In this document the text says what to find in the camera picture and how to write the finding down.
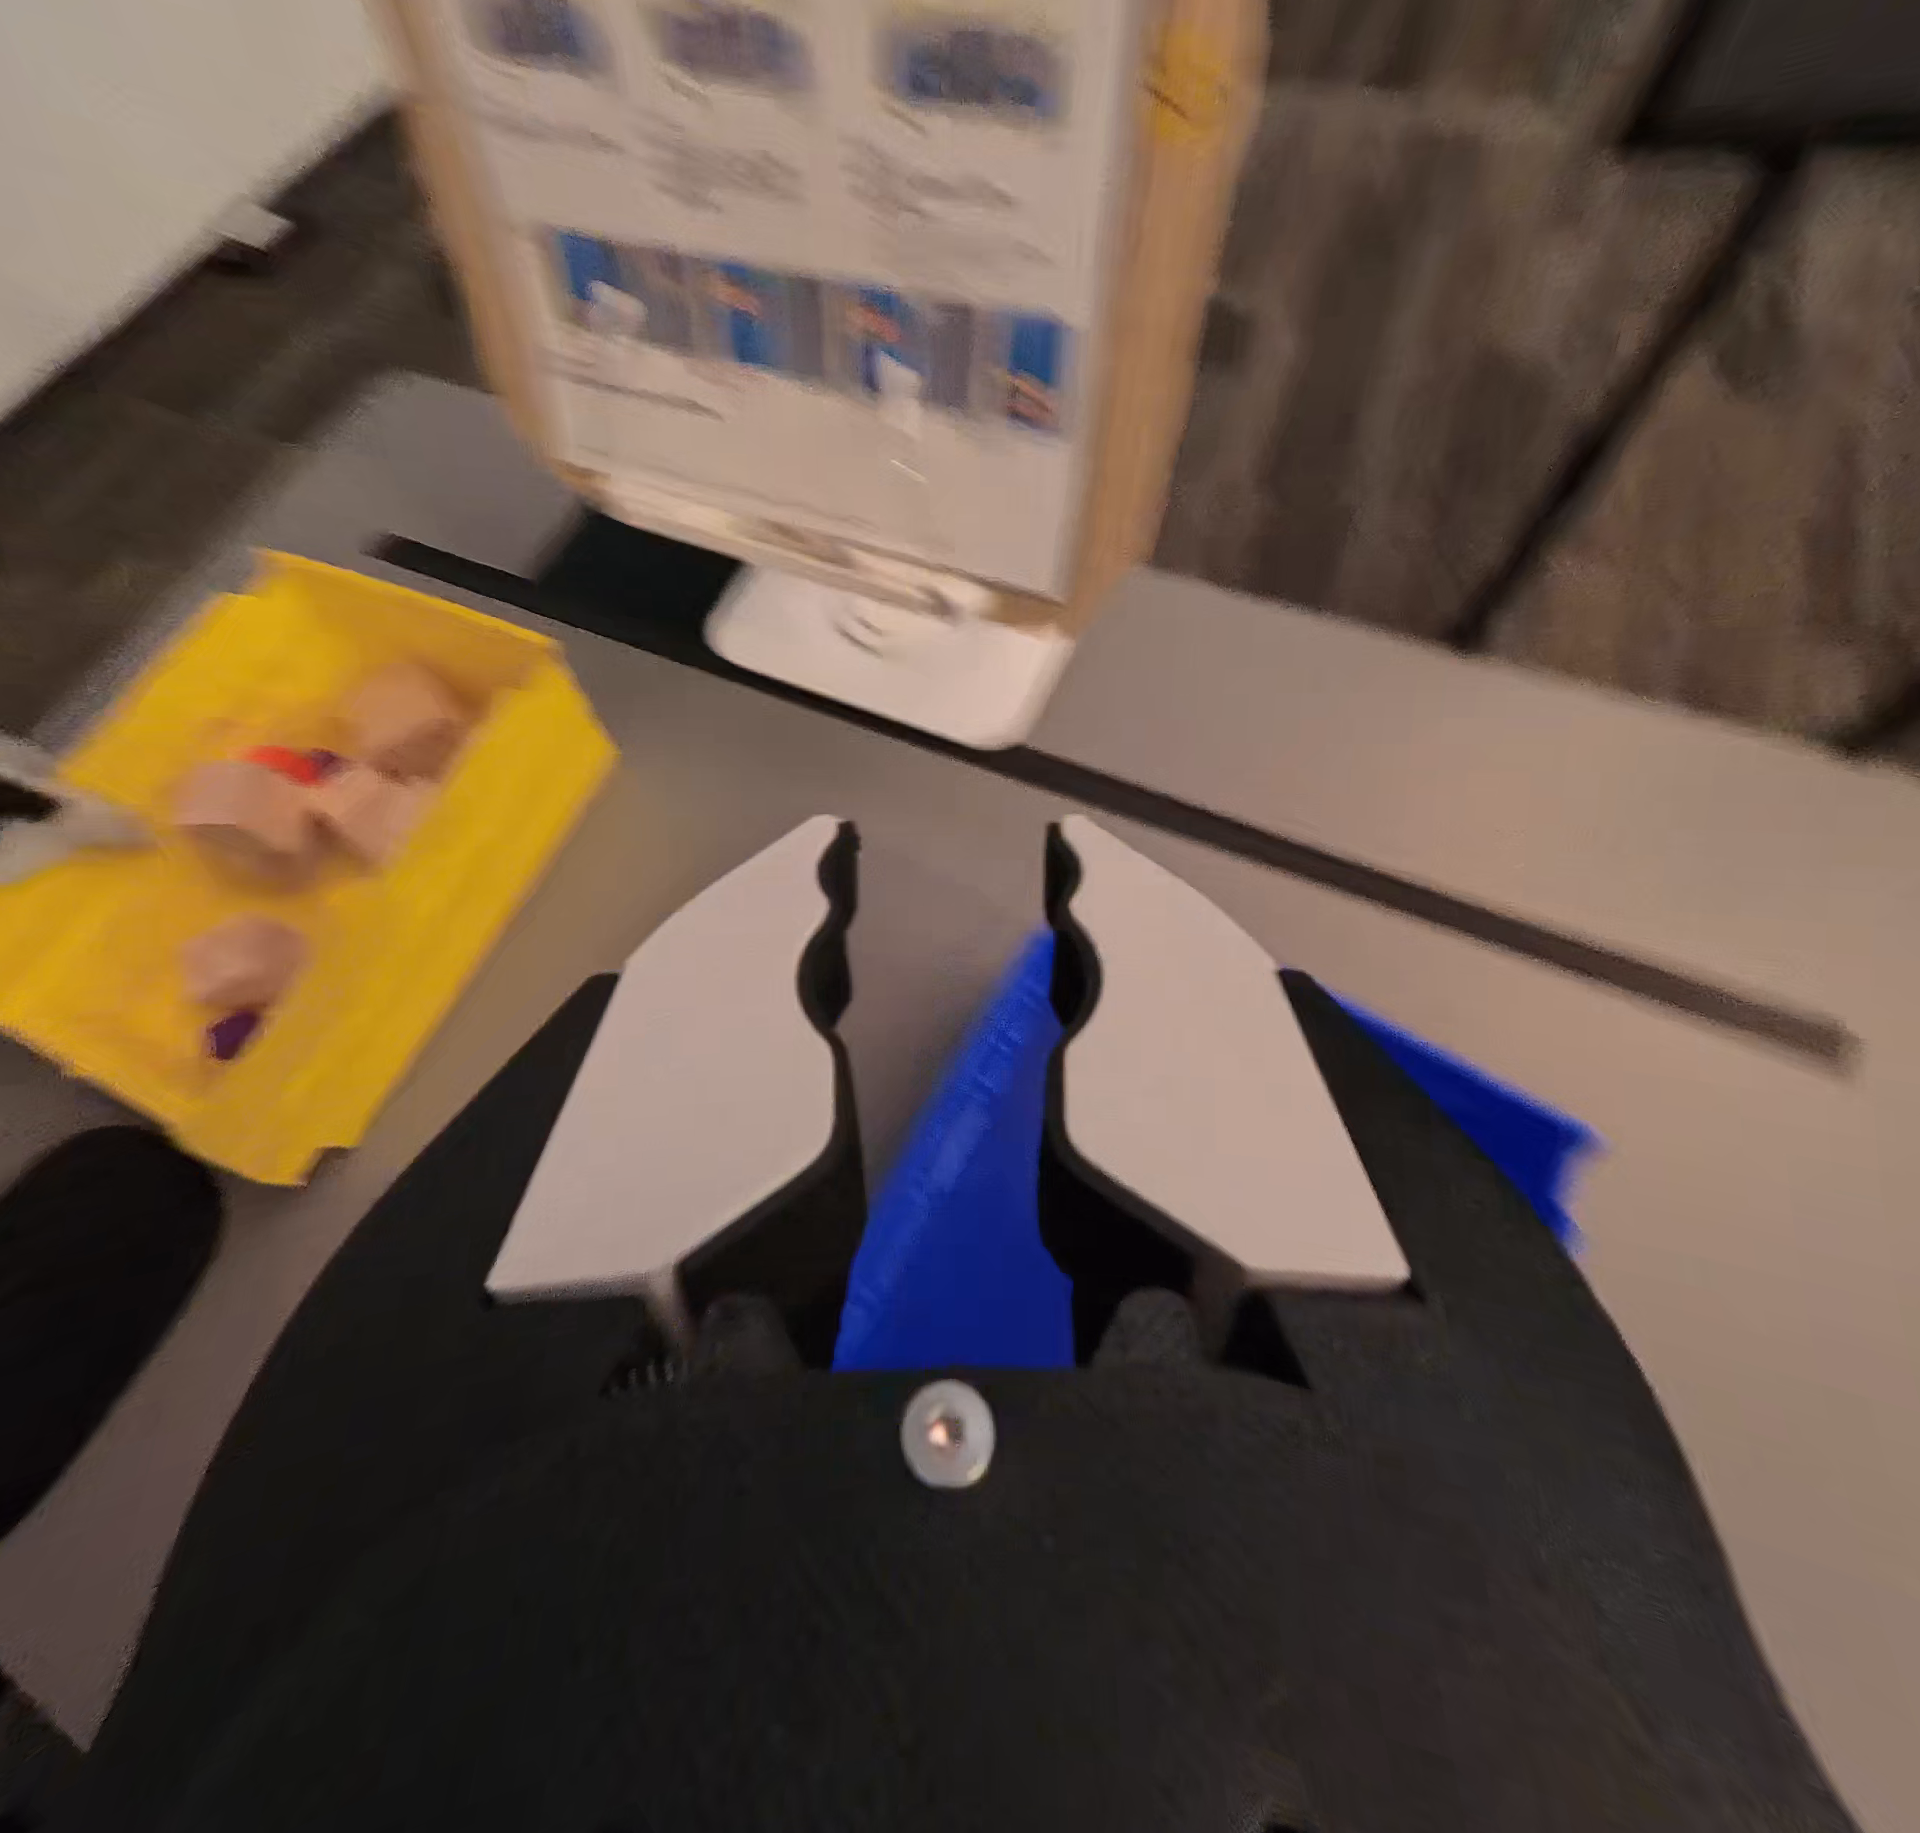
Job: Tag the blue plastic box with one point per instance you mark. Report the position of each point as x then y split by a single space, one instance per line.
960 1205

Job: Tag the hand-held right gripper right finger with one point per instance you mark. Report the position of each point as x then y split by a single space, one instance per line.
1216 1098

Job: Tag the pile of coloured wooden cubes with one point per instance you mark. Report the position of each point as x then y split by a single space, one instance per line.
240 798

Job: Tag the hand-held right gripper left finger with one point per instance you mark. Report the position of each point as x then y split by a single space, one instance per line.
676 1112

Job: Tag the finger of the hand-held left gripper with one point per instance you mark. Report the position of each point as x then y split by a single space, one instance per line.
59 832

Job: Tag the yellow plastic box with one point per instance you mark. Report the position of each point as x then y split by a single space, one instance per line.
119 948

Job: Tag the printed instruction sheet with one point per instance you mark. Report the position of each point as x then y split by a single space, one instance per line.
780 184

